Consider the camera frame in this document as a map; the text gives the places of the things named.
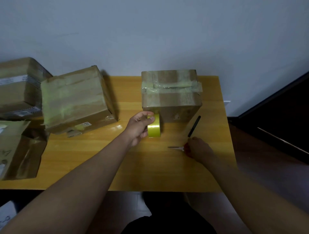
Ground person's right leg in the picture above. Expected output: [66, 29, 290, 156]
[183, 192, 252, 234]

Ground black pen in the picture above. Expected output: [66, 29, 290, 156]
[187, 116, 201, 138]

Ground cardboard box with white labels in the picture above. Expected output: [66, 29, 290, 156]
[0, 57, 54, 120]

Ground yellow tape roll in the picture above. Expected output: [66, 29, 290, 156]
[147, 113, 162, 138]

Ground person's right forearm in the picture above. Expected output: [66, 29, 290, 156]
[205, 154, 309, 234]

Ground white paper sheet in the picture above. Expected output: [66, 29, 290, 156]
[0, 200, 19, 230]

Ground person's right hand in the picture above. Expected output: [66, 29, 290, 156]
[184, 136, 215, 164]

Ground red-handled scissors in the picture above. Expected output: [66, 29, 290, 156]
[168, 143, 191, 153]

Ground cardboard box with taped top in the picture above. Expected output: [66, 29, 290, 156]
[141, 70, 203, 124]

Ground open cardboard box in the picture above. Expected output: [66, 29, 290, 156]
[0, 120, 50, 181]

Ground black shorts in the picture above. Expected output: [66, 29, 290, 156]
[120, 192, 218, 234]

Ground dark wooden furniture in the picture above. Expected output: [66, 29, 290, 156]
[228, 71, 309, 166]

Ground person's left hand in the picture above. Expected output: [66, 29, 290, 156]
[123, 111, 156, 148]

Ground large tape-covered cardboard box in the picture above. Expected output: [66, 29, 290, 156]
[40, 65, 121, 135]

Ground person's left forearm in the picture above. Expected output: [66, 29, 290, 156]
[0, 135, 132, 234]

